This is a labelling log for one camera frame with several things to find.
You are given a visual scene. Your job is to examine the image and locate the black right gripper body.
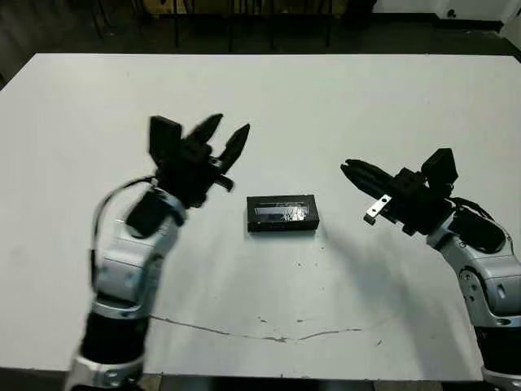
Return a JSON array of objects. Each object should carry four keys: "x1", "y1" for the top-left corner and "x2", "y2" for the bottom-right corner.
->
[{"x1": 364, "y1": 165, "x2": 455, "y2": 236}]

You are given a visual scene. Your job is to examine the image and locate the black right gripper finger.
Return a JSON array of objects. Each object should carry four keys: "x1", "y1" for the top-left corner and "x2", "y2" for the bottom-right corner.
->
[
  {"x1": 345, "y1": 174, "x2": 395, "y2": 200},
  {"x1": 339, "y1": 159, "x2": 396, "y2": 187}
]

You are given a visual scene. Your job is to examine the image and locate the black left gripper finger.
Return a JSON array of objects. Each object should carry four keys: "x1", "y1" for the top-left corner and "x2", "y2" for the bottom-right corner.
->
[
  {"x1": 185, "y1": 113, "x2": 224, "y2": 148},
  {"x1": 212, "y1": 123, "x2": 251, "y2": 177}
]

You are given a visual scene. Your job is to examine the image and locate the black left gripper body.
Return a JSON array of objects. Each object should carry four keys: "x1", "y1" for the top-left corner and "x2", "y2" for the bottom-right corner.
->
[{"x1": 154, "y1": 138, "x2": 235, "y2": 209}]

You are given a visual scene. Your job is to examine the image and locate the black box lid camera print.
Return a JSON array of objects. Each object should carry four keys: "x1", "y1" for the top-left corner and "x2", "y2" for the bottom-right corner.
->
[{"x1": 246, "y1": 194, "x2": 321, "y2": 233}]

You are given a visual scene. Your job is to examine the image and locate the black left wrist camera housing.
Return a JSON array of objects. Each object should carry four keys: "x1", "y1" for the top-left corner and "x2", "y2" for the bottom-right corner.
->
[{"x1": 148, "y1": 116, "x2": 184, "y2": 168}]

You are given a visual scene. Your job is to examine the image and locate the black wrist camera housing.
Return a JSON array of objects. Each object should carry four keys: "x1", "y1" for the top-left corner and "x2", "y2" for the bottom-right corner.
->
[
  {"x1": 421, "y1": 148, "x2": 459, "y2": 192},
  {"x1": 148, "y1": 116, "x2": 184, "y2": 168}
]

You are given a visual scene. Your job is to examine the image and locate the black right wrist camera housing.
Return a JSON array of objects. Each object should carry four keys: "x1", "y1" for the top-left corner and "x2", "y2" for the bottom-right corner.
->
[{"x1": 421, "y1": 148, "x2": 459, "y2": 192}]

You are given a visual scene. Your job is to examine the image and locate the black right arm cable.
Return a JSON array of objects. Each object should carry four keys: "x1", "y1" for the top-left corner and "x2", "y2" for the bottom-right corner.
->
[{"x1": 449, "y1": 196, "x2": 497, "y2": 223}]

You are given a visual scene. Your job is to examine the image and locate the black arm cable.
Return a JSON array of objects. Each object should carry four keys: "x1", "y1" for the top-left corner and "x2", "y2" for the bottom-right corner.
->
[
  {"x1": 89, "y1": 174, "x2": 160, "y2": 290},
  {"x1": 449, "y1": 196, "x2": 497, "y2": 223}
]

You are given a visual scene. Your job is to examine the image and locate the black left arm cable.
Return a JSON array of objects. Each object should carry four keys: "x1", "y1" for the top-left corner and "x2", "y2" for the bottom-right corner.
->
[{"x1": 89, "y1": 174, "x2": 160, "y2": 290}]

